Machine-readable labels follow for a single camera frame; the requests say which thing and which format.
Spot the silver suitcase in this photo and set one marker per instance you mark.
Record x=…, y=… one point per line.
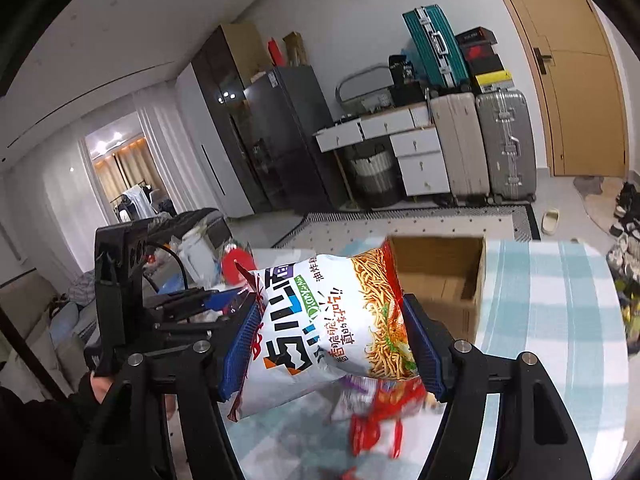
x=509, y=145

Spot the black bag on desk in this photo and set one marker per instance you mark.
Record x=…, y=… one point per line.
x=406, y=88

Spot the cardboard SF box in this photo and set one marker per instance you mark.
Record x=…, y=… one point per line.
x=446, y=275

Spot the white curtain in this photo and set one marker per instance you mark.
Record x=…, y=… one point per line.
x=172, y=148

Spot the red white snack bag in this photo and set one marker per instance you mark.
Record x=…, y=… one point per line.
x=376, y=410

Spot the black tall cabinet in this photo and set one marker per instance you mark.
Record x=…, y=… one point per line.
x=224, y=67

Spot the white noodle snack bag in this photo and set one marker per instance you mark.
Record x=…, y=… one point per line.
x=319, y=320

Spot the wooden door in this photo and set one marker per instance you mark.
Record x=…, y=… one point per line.
x=578, y=86

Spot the teal suitcase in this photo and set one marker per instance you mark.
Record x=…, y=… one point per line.
x=437, y=48

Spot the white drawer desk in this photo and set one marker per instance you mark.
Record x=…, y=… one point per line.
x=414, y=140

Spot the woven laundry basket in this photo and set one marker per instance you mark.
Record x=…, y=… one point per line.
x=374, y=168

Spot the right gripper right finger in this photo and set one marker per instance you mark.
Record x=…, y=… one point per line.
x=535, y=436

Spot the dark grey refrigerator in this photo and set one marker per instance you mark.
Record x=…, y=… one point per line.
x=287, y=108

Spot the arched metal mirror frame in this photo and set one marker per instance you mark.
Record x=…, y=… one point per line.
x=365, y=91

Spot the stacked shoe boxes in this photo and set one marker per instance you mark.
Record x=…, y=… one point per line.
x=486, y=71

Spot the left hand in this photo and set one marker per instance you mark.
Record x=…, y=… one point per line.
x=101, y=385

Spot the patterned floor rug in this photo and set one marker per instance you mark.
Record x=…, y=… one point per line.
x=346, y=233

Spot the teal plaid tablecloth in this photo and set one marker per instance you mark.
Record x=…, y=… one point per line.
x=558, y=300

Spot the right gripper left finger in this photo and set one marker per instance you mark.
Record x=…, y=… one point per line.
x=205, y=371

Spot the beige slipper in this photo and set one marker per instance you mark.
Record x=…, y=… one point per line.
x=550, y=221

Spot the beige suitcase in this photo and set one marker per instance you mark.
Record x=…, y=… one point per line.
x=462, y=144

